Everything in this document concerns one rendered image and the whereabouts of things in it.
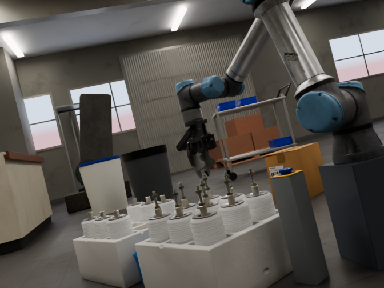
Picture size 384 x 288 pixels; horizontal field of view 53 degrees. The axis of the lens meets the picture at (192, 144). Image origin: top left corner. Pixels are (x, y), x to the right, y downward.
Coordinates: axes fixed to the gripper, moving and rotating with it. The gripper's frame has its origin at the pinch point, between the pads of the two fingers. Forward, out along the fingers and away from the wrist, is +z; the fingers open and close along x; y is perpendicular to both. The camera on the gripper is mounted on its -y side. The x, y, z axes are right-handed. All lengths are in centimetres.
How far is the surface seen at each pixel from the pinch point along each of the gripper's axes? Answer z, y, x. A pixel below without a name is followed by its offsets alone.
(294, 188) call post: 7.3, 44.5, -9.6
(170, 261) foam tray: 21.2, 10.6, -32.0
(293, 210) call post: 13.2, 42.9, -10.3
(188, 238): 15.7, 15.2, -26.7
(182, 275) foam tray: 25.1, 15.0, -32.2
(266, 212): 14.9, 28.3, -3.9
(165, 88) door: -166, -585, 505
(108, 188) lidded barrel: 10, -252, 104
